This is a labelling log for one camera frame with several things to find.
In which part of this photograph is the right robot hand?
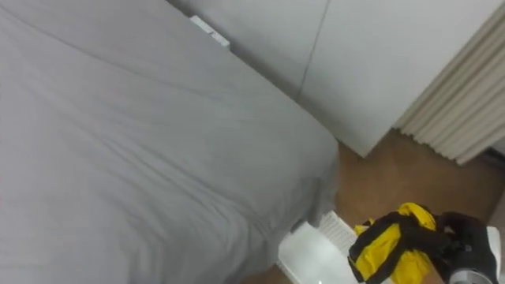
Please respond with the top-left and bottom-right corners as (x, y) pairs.
(401, 211), (503, 284)

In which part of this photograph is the yellow and black garment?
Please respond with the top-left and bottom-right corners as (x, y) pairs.
(347, 202), (440, 284)

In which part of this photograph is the beige curtain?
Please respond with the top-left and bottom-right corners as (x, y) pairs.
(393, 2), (505, 166)

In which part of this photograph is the white laundry basket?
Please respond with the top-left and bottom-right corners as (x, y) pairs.
(275, 210), (391, 284)

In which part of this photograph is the white wardrobe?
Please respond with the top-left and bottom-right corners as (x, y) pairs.
(167, 0), (503, 159)

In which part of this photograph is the grey bed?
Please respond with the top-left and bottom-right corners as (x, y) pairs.
(0, 0), (341, 284)

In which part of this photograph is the white wall socket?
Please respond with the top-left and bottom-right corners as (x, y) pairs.
(189, 15), (231, 50)

